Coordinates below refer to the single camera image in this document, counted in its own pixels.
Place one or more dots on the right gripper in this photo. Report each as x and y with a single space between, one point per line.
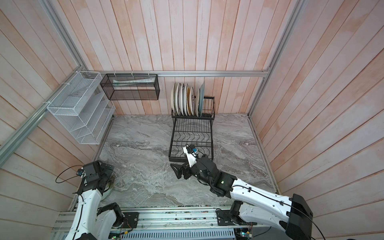
181 169

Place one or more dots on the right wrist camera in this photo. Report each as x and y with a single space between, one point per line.
190 154

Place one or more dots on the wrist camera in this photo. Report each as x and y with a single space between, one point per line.
190 154
80 172

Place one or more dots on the black round plate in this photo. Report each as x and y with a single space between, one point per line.
197 100

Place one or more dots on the yellow woven round trivet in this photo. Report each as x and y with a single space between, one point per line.
188 101

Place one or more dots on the white mesh wall shelf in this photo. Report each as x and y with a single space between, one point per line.
83 112

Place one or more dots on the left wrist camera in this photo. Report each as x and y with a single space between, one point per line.
80 172

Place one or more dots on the aluminium front rail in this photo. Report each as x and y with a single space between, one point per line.
171 218

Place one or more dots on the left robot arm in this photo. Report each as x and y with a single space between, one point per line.
90 221

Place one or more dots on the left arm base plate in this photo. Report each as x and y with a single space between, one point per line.
130 220

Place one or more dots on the white plate cloud outline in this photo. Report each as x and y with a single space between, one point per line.
184 100

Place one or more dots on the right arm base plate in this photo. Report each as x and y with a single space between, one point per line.
225 218

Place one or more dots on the orange sunburst plate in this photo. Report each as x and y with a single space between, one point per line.
176 96
192 101

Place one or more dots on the cream floral plate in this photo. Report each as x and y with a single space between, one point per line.
172 99

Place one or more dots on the black mesh wall basket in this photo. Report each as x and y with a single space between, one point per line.
129 87

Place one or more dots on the grey-green plain plate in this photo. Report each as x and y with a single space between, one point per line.
201 99

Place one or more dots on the white plate green patterned rim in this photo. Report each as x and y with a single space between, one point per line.
180 99

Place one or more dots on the light green flower plate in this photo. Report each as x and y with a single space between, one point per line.
109 187

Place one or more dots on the black wire dish rack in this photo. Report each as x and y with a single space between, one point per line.
196 131

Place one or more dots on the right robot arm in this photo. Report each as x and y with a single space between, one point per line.
291 215

